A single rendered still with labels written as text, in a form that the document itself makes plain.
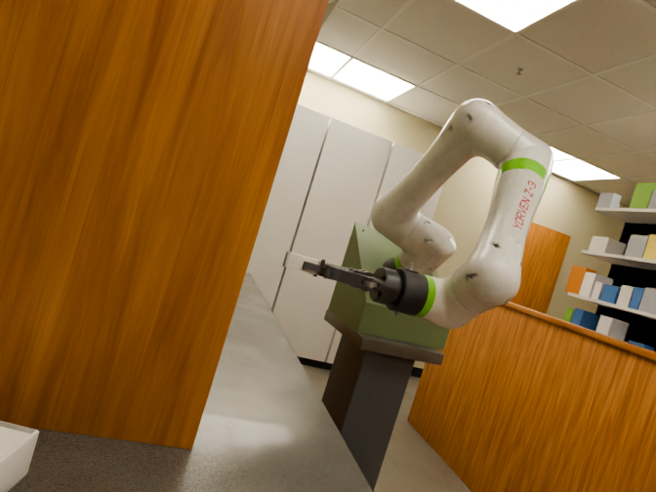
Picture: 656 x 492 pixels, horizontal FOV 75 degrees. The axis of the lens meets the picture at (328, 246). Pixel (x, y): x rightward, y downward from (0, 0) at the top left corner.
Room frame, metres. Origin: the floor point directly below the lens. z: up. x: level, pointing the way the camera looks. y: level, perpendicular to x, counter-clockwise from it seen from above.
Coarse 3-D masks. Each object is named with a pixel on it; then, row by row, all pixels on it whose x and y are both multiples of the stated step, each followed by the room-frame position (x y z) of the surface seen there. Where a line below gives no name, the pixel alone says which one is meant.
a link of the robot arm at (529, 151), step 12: (528, 132) 1.08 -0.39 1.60; (516, 144) 1.05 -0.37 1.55; (528, 144) 1.05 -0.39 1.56; (540, 144) 1.05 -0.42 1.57; (504, 156) 1.06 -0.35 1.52; (516, 156) 1.03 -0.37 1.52; (528, 156) 1.02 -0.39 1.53; (540, 156) 1.02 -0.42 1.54; (552, 156) 1.06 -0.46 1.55; (504, 168) 1.03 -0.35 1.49; (516, 168) 1.00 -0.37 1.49; (528, 168) 0.99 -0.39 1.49; (540, 168) 1.00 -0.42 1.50; (552, 168) 1.06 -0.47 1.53
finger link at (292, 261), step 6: (288, 252) 0.82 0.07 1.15; (288, 258) 0.82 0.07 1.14; (294, 258) 0.82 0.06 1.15; (300, 258) 0.83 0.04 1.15; (306, 258) 0.83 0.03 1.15; (288, 264) 0.82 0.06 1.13; (294, 264) 0.82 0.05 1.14; (300, 264) 0.83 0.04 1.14; (318, 264) 0.84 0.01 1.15; (300, 270) 0.83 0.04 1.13; (306, 270) 0.83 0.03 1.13
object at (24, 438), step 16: (0, 432) 0.34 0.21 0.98; (16, 432) 0.34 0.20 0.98; (32, 432) 0.35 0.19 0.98; (0, 448) 0.32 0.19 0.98; (16, 448) 0.33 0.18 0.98; (32, 448) 0.35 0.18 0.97; (0, 464) 0.31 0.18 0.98; (16, 464) 0.33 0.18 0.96; (0, 480) 0.31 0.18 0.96; (16, 480) 0.34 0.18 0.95
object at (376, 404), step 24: (336, 360) 1.55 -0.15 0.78; (360, 360) 1.40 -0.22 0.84; (384, 360) 1.42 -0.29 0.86; (408, 360) 1.45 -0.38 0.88; (336, 384) 1.50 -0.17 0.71; (360, 384) 1.39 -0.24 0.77; (384, 384) 1.43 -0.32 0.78; (336, 408) 1.46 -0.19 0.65; (360, 408) 1.41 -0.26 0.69; (384, 408) 1.44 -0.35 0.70; (360, 432) 1.42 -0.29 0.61; (384, 432) 1.45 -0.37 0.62; (360, 456) 1.43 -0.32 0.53; (384, 456) 1.46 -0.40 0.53
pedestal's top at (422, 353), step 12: (336, 324) 1.50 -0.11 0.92; (348, 336) 1.39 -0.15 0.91; (360, 336) 1.33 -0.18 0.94; (372, 336) 1.36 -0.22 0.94; (360, 348) 1.31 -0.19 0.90; (372, 348) 1.32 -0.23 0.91; (384, 348) 1.34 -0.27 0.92; (396, 348) 1.36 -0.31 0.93; (408, 348) 1.38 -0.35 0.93; (420, 348) 1.40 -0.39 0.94; (432, 348) 1.46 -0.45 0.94; (420, 360) 1.40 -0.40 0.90; (432, 360) 1.42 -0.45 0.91
